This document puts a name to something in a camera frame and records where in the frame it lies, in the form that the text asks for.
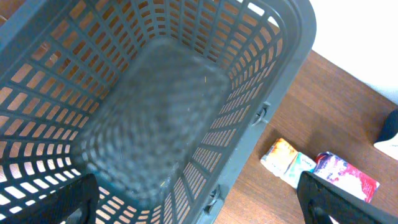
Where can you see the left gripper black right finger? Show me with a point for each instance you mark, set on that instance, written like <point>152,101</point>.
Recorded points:
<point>323,202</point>

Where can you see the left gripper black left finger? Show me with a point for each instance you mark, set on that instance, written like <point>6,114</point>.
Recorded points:
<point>74,203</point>

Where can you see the red purple snack packet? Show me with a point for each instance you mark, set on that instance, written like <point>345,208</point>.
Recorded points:
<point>345,176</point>

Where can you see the teal tissue pocket pack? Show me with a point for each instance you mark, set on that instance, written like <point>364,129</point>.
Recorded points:
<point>300,163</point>

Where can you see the orange snack packet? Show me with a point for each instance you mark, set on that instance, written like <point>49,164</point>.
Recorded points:
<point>279,157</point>

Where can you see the grey plastic mesh basket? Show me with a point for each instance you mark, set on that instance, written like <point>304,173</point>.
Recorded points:
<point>162,100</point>

